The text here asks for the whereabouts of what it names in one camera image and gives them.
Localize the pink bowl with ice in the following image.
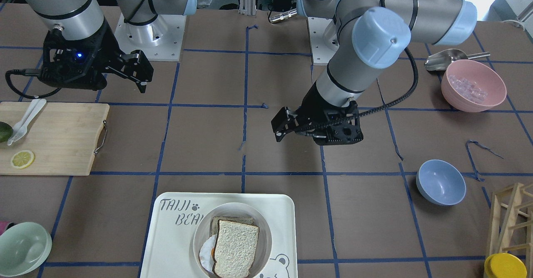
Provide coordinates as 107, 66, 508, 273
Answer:
441, 60, 508, 112

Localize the green avocado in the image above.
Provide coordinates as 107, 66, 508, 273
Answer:
0, 122, 13, 143

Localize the metal scoop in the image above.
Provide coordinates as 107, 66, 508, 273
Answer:
424, 49, 491, 72

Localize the light green bowl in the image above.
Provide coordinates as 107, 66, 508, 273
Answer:
0, 222, 52, 277

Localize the white plastic fork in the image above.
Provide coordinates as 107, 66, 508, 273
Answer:
6, 99, 47, 146

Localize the bread slice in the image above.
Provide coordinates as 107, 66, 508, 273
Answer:
213, 221, 260, 278
209, 216, 256, 236

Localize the lemon slice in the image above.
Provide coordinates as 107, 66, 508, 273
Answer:
11, 150, 35, 169

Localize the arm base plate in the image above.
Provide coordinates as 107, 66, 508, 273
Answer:
308, 17, 339, 66
114, 15, 188, 62

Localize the wooden mug rack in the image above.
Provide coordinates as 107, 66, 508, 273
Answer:
486, 183, 533, 278

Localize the cream round plate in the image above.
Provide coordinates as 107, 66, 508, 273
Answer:
192, 202, 273, 278

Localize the cream bear tray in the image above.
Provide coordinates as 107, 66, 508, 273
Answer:
139, 192, 298, 278

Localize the yellow mug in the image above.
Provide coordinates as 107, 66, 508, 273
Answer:
483, 253, 528, 278

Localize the blue bowl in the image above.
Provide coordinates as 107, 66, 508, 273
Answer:
416, 160, 466, 206

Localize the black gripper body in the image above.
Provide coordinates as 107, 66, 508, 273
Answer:
40, 20, 154, 91
271, 91, 364, 146

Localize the pink cloth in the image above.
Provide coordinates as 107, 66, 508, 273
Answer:
0, 221, 16, 235

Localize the fried egg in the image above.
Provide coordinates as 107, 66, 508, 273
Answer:
198, 234, 217, 273

